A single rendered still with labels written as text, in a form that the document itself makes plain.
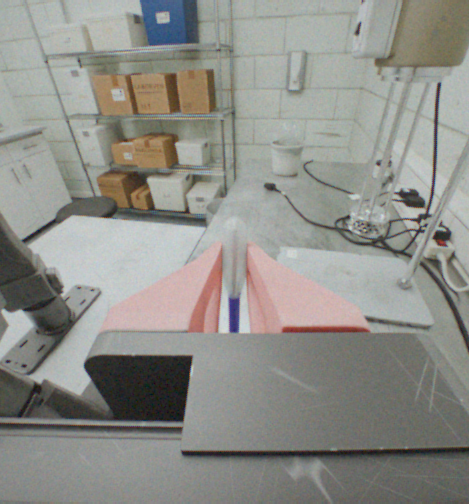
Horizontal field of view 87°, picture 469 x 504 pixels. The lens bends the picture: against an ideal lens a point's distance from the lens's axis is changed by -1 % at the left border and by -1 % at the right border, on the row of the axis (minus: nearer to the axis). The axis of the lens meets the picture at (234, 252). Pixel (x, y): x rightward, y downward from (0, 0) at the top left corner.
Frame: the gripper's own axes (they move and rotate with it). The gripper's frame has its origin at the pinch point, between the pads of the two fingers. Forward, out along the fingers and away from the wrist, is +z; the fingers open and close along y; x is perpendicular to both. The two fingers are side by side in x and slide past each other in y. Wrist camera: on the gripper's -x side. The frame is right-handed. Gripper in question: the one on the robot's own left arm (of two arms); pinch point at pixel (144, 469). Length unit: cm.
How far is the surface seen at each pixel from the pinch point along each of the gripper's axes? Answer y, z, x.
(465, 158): 49, 5, -30
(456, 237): 62, 34, -28
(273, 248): 48, 15, 9
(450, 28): 47, -13, -30
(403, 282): 44, 27, -18
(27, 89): 191, -130, 272
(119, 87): 177, -64, 150
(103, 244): 34, -10, 47
